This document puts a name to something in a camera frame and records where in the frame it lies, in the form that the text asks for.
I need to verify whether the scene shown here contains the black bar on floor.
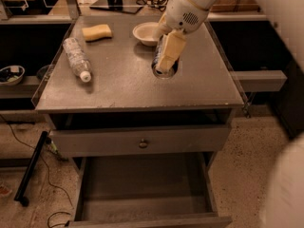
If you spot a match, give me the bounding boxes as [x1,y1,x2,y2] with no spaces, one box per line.
[14,131,48,207]

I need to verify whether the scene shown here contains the cardboard box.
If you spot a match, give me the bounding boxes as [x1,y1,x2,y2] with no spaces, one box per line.
[211,0,259,12]

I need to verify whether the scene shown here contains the white paper bowl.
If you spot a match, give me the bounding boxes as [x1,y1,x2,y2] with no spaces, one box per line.
[133,22,158,47]

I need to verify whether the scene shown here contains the open middle drawer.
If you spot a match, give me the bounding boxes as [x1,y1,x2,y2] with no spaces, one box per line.
[67,153,232,228]

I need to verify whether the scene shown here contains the closed top drawer with knob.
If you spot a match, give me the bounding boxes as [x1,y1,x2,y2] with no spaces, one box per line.
[50,125,231,157]

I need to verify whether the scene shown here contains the black monitor stand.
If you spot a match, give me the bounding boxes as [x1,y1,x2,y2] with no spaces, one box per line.
[89,0,143,14]

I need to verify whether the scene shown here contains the white bowl with items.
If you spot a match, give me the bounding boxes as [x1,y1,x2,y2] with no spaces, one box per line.
[0,66,25,86]

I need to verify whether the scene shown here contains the black floor cable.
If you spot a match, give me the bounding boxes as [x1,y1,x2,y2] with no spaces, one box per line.
[0,114,75,228]

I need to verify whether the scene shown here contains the yellow sponge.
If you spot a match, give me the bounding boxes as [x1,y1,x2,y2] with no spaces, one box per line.
[82,24,112,42]

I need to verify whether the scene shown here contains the grey drawer cabinet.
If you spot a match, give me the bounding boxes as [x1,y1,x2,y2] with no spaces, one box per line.
[31,14,248,228]

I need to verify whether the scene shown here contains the clear plastic water bottle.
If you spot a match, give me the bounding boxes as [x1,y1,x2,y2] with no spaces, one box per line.
[63,37,92,83]

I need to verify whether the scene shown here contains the blue pepsi can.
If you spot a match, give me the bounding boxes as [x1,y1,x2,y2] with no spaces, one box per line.
[151,36,176,79]

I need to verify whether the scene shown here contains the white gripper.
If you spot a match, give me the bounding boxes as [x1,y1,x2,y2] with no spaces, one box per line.
[152,0,209,73]

